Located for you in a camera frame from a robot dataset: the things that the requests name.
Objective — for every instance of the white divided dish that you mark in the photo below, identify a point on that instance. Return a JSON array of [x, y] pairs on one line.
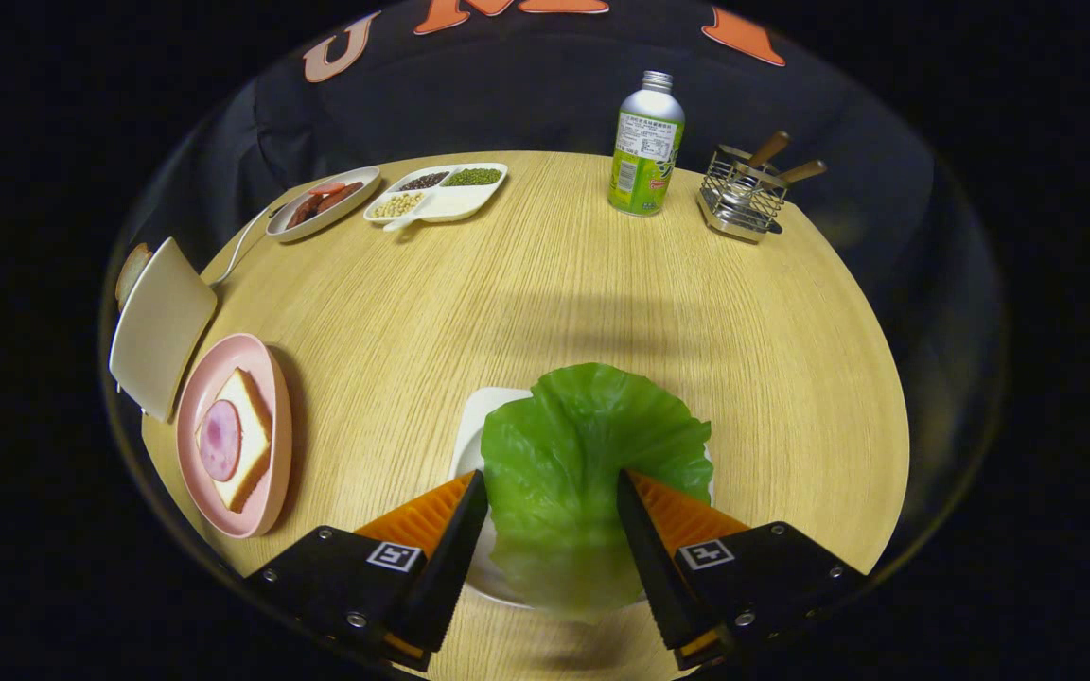
[[455, 201]]

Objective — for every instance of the white square plate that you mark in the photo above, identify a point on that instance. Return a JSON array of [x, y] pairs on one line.
[[483, 416]]

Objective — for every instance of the silver and green bottle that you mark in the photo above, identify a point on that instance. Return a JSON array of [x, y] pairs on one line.
[[644, 142]]

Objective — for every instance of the white bread slice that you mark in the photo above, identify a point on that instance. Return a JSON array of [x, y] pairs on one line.
[[254, 426]]

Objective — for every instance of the toasted bread slice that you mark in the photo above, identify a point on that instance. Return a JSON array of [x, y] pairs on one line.
[[131, 270]]

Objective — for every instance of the pile of green beans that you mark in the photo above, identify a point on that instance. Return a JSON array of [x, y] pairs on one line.
[[472, 177]]

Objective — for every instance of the green lettuce leaf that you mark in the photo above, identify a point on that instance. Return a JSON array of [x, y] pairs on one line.
[[564, 473]]

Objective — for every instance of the pink sausage slice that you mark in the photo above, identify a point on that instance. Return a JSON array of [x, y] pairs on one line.
[[325, 189]]

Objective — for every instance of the pile of dark red beans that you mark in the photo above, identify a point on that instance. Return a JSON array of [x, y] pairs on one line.
[[423, 181]]

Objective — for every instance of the pile of yellow soybeans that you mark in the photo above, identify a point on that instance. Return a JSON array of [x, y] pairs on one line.
[[397, 204]]

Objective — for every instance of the brown meat slice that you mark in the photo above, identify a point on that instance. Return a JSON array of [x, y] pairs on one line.
[[305, 212], [339, 197]]

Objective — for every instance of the pink plate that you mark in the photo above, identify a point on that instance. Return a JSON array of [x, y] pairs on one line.
[[271, 454]]

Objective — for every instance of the round white plate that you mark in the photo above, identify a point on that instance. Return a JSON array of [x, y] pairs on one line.
[[356, 189]]

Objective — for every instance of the pink ham slice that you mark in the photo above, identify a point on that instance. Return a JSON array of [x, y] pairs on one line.
[[219, 441]]

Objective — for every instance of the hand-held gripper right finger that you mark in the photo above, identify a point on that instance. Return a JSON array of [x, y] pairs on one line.
[[649, 558]]

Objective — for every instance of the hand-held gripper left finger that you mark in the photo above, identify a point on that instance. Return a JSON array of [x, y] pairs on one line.
[[455, 558]]

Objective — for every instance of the white toaster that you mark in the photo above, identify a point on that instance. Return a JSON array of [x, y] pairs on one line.
[[162, 326]]

